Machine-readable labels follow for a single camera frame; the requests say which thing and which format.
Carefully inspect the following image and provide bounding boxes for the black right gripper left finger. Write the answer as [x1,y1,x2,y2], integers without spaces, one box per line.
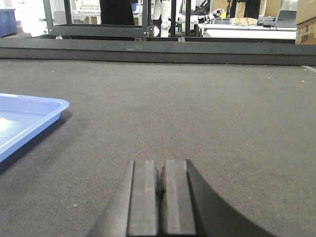
[87,160,159,237]

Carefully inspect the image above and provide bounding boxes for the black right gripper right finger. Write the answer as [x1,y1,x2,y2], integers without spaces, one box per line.
[160,160,272,237]

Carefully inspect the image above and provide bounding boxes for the light blue plastic tray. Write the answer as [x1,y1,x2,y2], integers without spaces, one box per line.
[0,93,70,161]

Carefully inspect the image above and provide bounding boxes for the white background table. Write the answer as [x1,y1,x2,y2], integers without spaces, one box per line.
[198,24,297,40]

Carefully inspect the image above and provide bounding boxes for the cardboard box right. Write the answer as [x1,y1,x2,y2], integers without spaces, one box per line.
[295,0,316,45]

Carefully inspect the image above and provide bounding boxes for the dark blue crate far left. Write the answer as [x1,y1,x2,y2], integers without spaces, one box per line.
[0,8,17,38]

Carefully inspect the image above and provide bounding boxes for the black table edge rail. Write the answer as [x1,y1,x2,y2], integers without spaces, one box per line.
[0,38,316,66]

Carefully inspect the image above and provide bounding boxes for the dark metal shelf frame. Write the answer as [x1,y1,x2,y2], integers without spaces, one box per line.
[43,0,152,40]

